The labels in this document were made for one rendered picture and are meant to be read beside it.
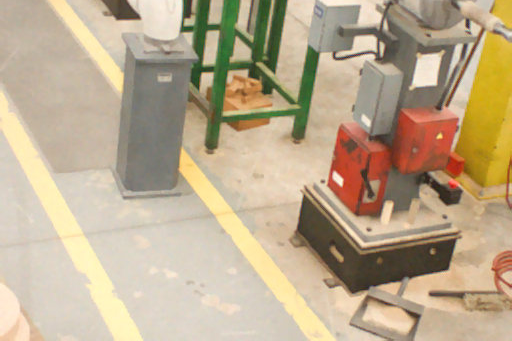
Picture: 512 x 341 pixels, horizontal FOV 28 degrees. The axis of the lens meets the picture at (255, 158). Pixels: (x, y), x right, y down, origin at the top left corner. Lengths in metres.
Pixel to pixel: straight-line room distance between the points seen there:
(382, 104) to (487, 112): 1.23
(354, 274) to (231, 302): 0.52
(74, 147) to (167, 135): 0.64
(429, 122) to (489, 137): 1.20
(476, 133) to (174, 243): 1.71
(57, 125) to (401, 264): 1.91
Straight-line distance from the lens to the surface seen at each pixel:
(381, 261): 4.23
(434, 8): 3.86
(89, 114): 5.31
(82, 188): 4.69
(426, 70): 4.00
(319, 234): 4.39
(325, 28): 4.00
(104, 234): 4.39
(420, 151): 4.02
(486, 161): 5.18
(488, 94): 5.12
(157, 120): 4.47
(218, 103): 4.92
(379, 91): 3.97
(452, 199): 4.17
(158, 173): 4.61
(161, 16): 4.31
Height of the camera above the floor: 2.47
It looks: 29 degrees down
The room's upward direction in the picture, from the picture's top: 9 degrees clockwise
